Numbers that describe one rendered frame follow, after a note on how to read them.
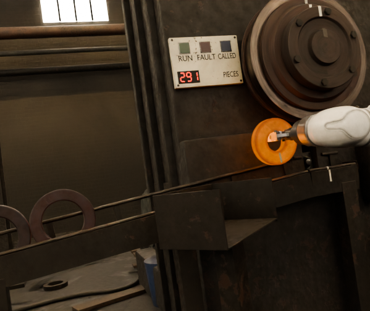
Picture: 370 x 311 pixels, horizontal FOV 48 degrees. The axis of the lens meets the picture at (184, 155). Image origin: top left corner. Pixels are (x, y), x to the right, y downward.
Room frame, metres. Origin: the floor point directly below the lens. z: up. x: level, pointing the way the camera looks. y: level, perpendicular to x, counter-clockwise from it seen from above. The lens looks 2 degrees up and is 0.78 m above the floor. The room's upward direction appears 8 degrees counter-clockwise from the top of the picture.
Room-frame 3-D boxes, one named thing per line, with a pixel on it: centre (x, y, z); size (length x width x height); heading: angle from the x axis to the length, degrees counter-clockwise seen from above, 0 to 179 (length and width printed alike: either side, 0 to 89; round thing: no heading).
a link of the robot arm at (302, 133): (1.17, -0.37, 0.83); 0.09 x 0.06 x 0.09; 107
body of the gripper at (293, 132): (1.24, -0.35, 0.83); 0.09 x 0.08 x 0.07; 17
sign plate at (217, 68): (1.49, -0.12, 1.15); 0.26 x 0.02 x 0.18; 107
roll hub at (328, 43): (1.39, -0.51, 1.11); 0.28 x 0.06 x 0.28; 107
